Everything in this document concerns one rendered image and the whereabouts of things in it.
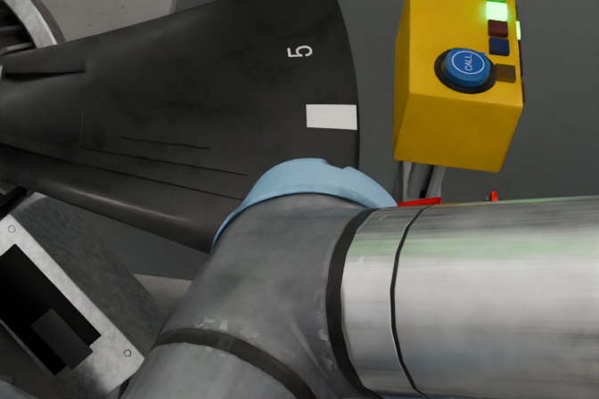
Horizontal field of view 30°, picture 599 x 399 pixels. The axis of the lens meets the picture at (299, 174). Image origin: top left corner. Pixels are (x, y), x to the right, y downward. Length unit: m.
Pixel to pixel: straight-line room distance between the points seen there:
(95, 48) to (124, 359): 0.24
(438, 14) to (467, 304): 0.67
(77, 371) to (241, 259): 0.43
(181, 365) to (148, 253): 1.59
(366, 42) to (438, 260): 1.20
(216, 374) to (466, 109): 0.60
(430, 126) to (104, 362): 0.35
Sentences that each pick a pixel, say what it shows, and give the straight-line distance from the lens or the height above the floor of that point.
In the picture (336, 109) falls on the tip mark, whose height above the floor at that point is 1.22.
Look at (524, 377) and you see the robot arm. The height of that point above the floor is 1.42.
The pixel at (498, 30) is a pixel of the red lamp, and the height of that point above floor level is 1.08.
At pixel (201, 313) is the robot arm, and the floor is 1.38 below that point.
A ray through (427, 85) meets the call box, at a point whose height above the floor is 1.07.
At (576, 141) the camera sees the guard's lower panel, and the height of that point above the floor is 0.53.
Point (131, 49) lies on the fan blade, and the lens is 0.75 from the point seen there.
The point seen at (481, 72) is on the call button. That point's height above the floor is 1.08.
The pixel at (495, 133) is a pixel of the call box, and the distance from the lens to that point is 0.99.
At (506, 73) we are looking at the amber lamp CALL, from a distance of 0.98.
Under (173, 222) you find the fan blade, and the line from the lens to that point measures 0.68.
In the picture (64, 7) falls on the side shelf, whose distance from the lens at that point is 1.33.
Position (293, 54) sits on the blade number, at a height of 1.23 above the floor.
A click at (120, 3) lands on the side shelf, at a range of 1.33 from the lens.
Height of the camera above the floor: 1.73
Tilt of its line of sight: 49 degrees down
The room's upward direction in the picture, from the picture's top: 8 degrees clockwise
